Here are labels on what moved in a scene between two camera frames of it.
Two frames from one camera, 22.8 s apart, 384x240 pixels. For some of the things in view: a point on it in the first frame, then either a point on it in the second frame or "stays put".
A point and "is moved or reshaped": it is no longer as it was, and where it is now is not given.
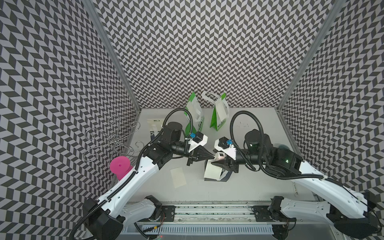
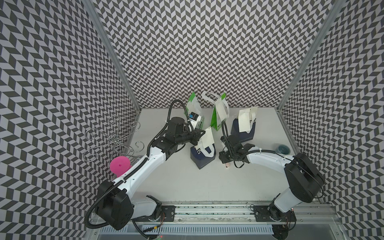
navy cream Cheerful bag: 225,176 to 243,136
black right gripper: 226,163 to 222,157
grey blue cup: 284,146 stays put
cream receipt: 212,171 to 244,118
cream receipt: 178,177 to 207,138
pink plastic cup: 120,166 stays put
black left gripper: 193,154 to 196,134
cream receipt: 222,110 stays put
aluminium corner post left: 100,25 stays put
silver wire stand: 116,145 stays put
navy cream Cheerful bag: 155,125 is moved or reshaped
